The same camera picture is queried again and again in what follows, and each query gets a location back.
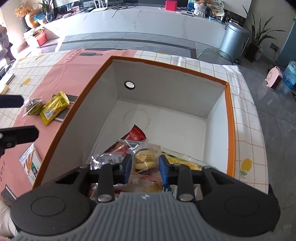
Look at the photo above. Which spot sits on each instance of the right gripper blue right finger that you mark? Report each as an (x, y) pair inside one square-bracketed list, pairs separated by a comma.
[(179, 175)]

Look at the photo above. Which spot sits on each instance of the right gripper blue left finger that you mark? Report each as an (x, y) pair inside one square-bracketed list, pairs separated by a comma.
[(110, 175)]

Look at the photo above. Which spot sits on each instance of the white spicy strip packet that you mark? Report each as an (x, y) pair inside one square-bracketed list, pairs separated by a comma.
[(31, 162)]

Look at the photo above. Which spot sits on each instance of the clear biscuit packet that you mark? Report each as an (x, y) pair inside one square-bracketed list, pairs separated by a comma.
[(145, 156)]

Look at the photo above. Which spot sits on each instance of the dark red snack bar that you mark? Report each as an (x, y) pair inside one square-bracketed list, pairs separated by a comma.
[(135, 134)]

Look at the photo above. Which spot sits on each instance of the orange cardboard box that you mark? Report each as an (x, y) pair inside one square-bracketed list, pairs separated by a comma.
[(177, 108)]

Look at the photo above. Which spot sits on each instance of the pale yellow chip bag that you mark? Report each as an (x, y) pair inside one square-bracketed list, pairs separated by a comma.
[(177, 158)]

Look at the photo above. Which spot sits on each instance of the red chip bag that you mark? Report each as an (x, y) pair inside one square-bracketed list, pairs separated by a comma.
[(113, 155)]

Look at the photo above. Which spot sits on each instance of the orange stick snack bag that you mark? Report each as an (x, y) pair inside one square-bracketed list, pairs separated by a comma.
[(140, 184)]

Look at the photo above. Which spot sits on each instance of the clear green nut bag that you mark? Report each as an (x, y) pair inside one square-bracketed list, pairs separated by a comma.
[(32, 106)]

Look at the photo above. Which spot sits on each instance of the yellow snack packet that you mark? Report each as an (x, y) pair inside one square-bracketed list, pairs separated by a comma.
[(53, 107)]

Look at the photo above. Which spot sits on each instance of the checked lemon tablecloth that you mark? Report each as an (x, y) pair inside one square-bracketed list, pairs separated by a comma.
[(250, 164)]

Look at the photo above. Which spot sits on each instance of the pink table mat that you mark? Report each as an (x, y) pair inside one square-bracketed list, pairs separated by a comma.
[(72, 72)]

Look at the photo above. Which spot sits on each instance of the red storage bin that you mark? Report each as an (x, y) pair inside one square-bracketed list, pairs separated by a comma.
[(41, 38)]

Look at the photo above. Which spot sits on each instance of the golden vase dried flowers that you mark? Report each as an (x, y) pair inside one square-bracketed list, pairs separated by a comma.
[(27, 14)]

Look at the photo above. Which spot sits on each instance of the pink small heater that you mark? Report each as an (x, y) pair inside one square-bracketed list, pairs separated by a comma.
[(274, 78)]

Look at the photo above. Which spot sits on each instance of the left green potted plant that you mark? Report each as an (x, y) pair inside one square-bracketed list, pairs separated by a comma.
[(46, 9)]

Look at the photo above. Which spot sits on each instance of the tall green potted plant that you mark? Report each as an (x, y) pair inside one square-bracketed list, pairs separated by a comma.
[(258, 33)]

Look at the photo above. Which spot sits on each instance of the blue water jug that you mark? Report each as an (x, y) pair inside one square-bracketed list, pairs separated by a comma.
[(289, 75)]

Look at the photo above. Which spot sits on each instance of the grey metal trash bin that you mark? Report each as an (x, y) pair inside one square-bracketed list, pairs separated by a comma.
[(234, 40)]

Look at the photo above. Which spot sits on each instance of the white tv cabinet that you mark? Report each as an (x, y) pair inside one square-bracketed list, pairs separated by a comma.
[(140, 19)]

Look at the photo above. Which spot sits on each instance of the white wifi router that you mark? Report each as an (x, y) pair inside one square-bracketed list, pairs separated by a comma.
[(96, 5)]

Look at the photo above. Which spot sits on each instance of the teddy bear bouquet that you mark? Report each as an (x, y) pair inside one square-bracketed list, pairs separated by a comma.
[(200, 8)]

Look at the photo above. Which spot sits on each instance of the red box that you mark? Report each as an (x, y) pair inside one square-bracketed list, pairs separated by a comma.
[(171, 5)]

